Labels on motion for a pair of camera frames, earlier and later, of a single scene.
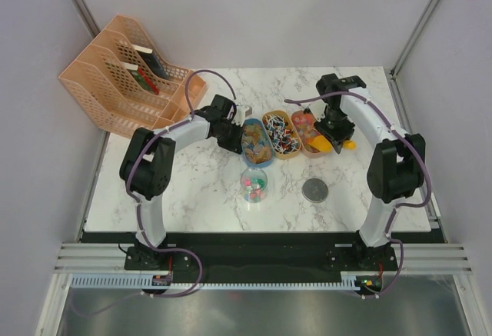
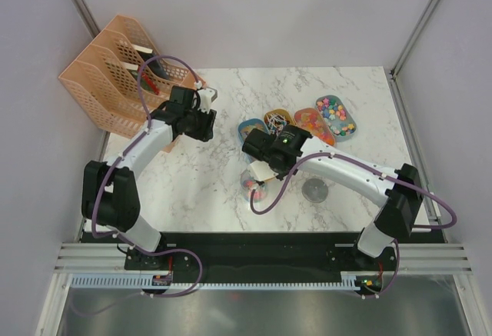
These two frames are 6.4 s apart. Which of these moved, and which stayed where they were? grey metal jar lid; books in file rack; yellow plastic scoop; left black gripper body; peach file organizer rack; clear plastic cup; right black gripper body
Moved: yellow plastic scoop; right black gripper body; left black gripper body
Stayed: books in file rack; grey metal jar lid; peach file organizer rack; clear plastic cup
